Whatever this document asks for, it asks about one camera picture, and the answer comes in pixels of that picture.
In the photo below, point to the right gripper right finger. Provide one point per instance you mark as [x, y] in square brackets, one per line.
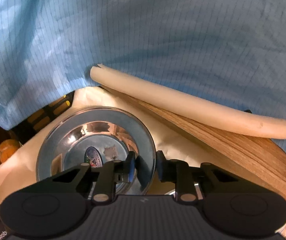
[179, 173]

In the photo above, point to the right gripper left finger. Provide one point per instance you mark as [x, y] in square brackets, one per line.
[111, 173]

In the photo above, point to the steel plate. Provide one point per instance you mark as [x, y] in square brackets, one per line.
[95, 136]

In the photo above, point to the white rolling stick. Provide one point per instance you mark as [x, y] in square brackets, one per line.
[195, 108]

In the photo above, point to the cream paper table cover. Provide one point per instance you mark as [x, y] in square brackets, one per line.
[19, 170]

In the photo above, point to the wooden shelf board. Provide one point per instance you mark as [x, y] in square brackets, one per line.
[260, 156]

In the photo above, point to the black yellow crate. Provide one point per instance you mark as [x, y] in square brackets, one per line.
[41, 118]

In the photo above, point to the light blue hanging garment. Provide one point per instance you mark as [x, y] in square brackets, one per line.
[232, 52]

